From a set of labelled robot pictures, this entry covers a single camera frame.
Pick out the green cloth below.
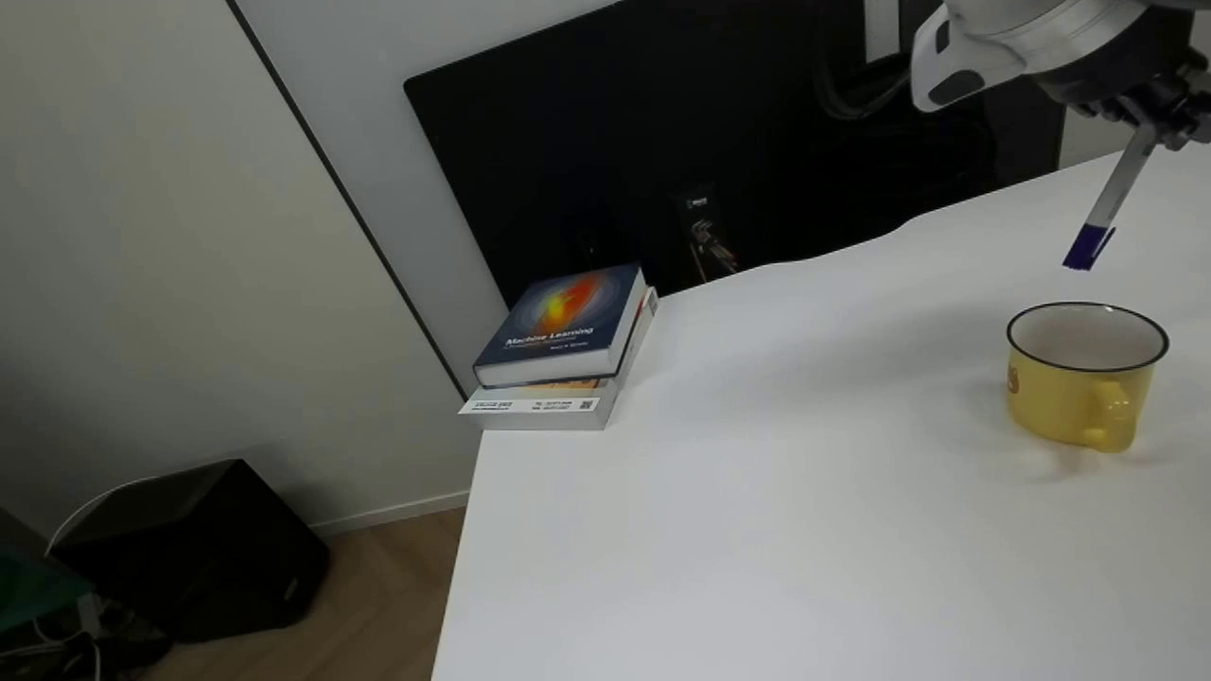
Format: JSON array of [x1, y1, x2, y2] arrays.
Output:
[[0, 545, 96, 650]]

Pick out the yellow enamel mug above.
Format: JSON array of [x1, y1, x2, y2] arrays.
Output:
[[1002, 300, 1175, 459]]

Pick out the black box on floor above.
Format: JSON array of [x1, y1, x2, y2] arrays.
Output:
[[50, 459, 339, 648]]

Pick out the blue book with orange cover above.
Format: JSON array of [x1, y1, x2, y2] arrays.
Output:
[[471, 263, 653, 395]]

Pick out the black office chair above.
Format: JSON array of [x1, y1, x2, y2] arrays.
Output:
[[808, 72, 1002, 256]]

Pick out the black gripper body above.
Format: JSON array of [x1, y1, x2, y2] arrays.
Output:
[[1030, 0, 1211, 128]]

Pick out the tangled floor cables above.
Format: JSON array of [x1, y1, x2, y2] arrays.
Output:
[[0, 589, 180, 681]]

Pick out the stack of books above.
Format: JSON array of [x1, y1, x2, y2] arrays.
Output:
[[453, 283, 662, 435]]

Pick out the black cabinet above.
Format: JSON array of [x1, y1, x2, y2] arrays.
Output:
[[957, 89, 1074, 191]]

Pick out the large black monitor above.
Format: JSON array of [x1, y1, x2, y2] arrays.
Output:
[[402, 0, 874, 312]]

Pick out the white marker with blue cap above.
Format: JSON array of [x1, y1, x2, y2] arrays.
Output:
[[1060, 124, 1162, 278]]

